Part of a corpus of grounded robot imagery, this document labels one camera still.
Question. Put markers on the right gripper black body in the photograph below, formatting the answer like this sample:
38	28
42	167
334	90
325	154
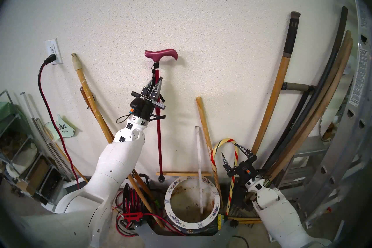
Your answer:
245	170

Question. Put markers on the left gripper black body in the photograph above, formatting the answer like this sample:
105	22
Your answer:
144	108

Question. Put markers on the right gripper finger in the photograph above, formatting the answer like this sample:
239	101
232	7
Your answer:
228	166
245	153

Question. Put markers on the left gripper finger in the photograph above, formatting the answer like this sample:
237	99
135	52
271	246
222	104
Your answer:
157	90
147	90

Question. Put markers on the striped candy cane stick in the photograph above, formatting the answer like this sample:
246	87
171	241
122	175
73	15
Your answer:
214	163

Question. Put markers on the pink metal walking cane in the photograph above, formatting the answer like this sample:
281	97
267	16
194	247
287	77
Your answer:
161	54

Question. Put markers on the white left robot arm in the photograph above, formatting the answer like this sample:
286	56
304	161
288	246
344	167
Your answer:
116	163

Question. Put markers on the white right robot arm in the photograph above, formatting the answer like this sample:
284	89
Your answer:
276	215

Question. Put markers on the white floral ceramic pot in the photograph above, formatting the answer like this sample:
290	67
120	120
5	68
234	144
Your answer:
191	223

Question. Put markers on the white flat stick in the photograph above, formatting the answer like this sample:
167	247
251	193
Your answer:
199	163

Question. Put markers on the black rake head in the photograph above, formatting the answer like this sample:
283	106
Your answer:
239	201

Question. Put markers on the wooden board with hole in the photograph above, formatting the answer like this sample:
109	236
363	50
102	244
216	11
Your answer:
186	174

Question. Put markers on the light wooden stick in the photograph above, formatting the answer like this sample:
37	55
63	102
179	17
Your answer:
205	128

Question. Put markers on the dark brown wooden stick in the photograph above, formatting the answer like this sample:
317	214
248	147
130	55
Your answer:
83	95

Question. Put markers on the grey step ladder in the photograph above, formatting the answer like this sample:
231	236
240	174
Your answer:
311	148

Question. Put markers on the green handwritten sign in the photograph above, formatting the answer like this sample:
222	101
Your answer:
62	127

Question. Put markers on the brown bottle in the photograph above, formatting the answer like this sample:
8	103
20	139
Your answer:
330	132

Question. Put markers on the thin wooden dowel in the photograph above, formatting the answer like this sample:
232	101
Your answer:
78	173

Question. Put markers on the white plastic pipe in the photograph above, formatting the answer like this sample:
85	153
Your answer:
26	103

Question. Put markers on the black printed box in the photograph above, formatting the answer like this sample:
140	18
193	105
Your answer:
52	186

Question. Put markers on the brown cardboard box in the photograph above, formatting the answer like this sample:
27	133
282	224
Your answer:
39	174

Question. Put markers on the aluminium extension ladder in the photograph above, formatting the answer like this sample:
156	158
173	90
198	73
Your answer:
360	76

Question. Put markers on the curved wooden pole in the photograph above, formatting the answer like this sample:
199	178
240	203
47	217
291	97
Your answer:
348	49
341	49

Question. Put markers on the white wall outlet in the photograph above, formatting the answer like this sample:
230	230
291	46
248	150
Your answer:
53	47

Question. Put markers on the grey metal rail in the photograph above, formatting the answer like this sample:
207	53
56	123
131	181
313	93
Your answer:
43	137

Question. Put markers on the white wall switch plate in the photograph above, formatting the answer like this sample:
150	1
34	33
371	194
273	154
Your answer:
351	65

